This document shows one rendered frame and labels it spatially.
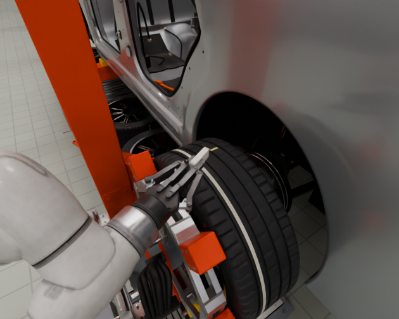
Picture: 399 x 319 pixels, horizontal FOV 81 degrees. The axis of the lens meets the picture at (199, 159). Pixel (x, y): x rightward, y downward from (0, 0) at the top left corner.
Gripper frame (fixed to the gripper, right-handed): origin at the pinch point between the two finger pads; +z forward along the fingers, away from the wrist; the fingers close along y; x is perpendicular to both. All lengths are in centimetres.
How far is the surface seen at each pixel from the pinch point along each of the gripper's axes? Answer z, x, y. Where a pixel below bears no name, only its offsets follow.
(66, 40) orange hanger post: 8, 13, -56
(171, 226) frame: -12.7, -14.5, 0.4
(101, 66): 125, -80, -209
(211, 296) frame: -17.6, -26.8, 16.8
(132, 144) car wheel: 55, -86, -95
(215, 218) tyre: -5.8, -11.2, 9.1
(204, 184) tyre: 0.5, -9.2, 2.0
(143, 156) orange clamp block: 4.3, -17.4, -25.4
